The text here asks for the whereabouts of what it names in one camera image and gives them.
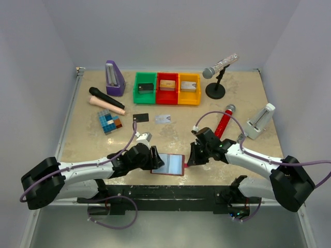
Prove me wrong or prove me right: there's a red leather card holder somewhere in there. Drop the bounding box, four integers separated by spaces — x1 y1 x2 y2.
151 153 185 176

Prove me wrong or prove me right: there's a silver credit card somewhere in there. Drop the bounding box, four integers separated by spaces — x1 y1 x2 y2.
155 115 171 124

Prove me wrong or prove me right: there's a black credit card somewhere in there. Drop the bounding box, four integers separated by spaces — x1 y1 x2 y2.
132 113 149 123

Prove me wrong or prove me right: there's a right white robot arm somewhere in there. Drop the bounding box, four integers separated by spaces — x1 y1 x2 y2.
187 127 315 212

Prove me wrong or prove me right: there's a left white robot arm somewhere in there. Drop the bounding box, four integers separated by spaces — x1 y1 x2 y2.
19 143 164 210

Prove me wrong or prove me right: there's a silver card stack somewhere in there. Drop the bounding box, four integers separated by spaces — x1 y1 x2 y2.
180 81 197 92

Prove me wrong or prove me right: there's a black card stack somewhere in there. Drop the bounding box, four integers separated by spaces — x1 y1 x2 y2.
138 83 154 95

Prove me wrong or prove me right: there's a gold card stack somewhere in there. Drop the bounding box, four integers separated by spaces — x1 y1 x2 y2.
159 80 176 91

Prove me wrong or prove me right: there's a grey plastic strut piece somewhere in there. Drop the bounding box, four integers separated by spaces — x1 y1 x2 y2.
236 133 246 143

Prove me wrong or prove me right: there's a red glitter microphone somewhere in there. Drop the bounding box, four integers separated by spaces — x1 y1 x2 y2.
214 104 236 138

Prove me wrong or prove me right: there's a white metronome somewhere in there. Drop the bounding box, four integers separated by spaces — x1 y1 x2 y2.
244 103 276 140

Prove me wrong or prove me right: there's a blue building block stack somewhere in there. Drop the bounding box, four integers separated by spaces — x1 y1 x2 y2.
97 110 123 135

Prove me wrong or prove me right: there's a yellow plastic bin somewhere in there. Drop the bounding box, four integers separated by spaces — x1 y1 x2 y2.
178 73 201 106

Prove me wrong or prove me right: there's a black microphone stand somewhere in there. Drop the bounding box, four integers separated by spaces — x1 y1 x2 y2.
205 65 229 100

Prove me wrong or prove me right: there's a green plastic bin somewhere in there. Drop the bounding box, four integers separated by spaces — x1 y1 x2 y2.
133 72 157 104

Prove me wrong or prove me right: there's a red plastic bin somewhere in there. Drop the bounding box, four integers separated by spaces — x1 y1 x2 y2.
156 72 178 105

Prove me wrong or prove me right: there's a pink microphone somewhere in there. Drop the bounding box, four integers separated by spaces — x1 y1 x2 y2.
88 96 126 115

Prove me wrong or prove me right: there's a silver glitter microphone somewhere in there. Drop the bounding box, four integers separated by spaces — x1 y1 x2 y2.
202 53 239 79

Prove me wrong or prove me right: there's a purple metronome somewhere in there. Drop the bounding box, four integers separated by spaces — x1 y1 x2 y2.
105 60 126 97

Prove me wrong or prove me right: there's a black microphone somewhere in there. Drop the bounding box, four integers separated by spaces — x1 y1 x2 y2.
89 87 125 110

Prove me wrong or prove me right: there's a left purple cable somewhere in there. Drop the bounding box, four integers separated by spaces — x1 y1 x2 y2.
19 121 142 203

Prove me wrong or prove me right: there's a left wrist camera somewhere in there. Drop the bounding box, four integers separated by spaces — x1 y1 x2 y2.
136 132 152 148

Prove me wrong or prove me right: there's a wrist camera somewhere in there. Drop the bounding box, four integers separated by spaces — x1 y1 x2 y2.
136 132 152 148
191 126 199 135

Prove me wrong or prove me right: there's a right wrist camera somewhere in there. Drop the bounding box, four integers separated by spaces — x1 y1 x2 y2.
191 126 199 135

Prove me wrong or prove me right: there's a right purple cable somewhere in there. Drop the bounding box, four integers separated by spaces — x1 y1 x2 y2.
193 111 331 189

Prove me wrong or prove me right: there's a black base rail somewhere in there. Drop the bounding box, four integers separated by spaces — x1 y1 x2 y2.
77 185 259 215

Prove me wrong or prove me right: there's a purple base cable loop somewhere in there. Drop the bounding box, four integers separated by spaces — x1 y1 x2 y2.
87 192 140 229

